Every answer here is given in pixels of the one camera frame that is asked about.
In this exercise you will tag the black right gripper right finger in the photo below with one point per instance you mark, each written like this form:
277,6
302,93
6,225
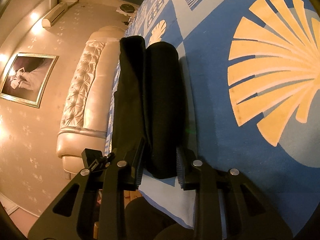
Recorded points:
228,205

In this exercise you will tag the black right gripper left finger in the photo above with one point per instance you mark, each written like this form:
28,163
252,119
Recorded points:
71,214

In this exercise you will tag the black pants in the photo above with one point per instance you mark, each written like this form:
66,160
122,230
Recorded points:
151,104

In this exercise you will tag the cream tufted leather headboard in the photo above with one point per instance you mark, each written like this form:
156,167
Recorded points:
85,116

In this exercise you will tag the small desk fan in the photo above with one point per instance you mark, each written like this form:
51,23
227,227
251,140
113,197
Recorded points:
128,11

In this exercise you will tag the framed wall picture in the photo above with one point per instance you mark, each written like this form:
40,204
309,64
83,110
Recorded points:
26,77

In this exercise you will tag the white wall air conditioner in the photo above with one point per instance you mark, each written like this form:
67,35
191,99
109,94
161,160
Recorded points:
51,17

